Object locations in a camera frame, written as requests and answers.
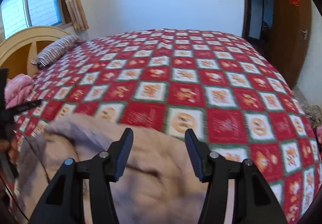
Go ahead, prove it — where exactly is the brown wooden door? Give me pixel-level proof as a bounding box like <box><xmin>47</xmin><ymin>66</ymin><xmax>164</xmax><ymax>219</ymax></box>
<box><xmin>267</xmin><ymin>0</ymin><xmax>312</xmax><ymax>88</ymax></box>

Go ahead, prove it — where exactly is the blue framed window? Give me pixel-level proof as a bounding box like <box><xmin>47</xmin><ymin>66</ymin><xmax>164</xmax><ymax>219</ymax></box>
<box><xmin>1</xmin><ymin>0</ymin><xmax>65</xmax><ymax>41</ymax></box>

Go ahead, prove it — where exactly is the striped pillow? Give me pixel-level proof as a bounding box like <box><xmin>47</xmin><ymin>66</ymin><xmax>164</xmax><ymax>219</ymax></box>
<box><xmin>31</xmin><ymin>35</ymin><xmax>84</xmax><ymax>69</ymax></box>

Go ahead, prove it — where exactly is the silver door handle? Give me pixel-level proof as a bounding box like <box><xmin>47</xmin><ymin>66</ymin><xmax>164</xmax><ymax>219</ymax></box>
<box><xmin>300</xmin><ymin>30</ymin><xmax>308</xmax><ymax>40</ymax></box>

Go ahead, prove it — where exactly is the red patchwork bed quilt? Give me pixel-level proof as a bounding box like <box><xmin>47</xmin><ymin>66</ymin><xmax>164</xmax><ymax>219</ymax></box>
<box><xmin>18</xmin><ymin>29</ymin><xmax>321</xmax><ymax>223</ymax></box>

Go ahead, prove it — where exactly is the cream wooden headboard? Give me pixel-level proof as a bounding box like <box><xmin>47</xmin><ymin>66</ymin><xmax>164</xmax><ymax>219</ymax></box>
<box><xmin>1</xmin><ymin>26</ymin><xmax>69</xmax><ymax>79</ymax></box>

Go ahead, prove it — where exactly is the person's left hand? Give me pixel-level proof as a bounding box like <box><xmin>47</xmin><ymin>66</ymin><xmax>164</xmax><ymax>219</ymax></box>
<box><xmin>0</xmin><ymin>136</ymin><xmax>19</xmax><ymax>165</ymax></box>

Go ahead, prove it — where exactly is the lilac quilted puffer jacket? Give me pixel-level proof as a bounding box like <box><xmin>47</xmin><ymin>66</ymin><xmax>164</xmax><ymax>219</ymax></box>
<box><xmin>15</xmin><ymin>114</ymin><xmax>207</xmax><ymax>223</ymax></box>

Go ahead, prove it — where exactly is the pink folded blanket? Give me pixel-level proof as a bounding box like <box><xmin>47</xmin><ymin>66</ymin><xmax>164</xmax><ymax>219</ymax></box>
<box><xmin>4</xmin><ymin>73</ymin><xmax>34</xmax><ymax>109</ymax></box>

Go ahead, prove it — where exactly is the clothes pile on floor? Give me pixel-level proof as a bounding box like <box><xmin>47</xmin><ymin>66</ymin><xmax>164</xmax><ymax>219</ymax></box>
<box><xmin>303</xmin><ymin>105</ymin><xmax>322</xmax><ymax>129</ymax></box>

